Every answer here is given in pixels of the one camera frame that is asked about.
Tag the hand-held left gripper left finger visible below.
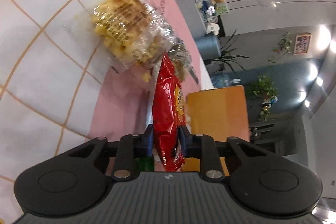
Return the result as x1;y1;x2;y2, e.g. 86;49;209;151
66;124;155;182

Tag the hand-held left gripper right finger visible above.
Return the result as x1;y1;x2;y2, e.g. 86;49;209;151
179;126;273;181

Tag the red snack bag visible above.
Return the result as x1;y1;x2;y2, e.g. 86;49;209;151
152;53;186;171

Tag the orange cardboard box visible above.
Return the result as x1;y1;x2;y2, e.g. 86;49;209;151
181;85;250;177

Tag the clear bag of brown snacks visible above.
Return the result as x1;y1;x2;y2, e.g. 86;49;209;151
157;30;200;84

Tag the clear bag of yellow chips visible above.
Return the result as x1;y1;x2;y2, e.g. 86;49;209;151
63;0;168;83

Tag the blue water jug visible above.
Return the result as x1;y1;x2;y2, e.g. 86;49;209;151
211;73;240;88

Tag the grey cabinet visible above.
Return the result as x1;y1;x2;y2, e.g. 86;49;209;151
249;98;302;156

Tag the pothos plant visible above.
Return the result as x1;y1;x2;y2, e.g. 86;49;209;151
247;74;277;122

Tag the long leaf potted plant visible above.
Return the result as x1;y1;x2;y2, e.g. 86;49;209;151
205;30;250;75

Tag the blue grey trash can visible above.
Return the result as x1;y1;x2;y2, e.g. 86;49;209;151
196;35;221;59

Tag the white round device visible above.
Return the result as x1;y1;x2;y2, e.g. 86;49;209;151
206;23;219;35

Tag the hanging vine plant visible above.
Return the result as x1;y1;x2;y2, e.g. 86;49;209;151
268;32;293;62

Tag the framed wall picture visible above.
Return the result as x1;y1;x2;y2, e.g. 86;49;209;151
293;33;312;55

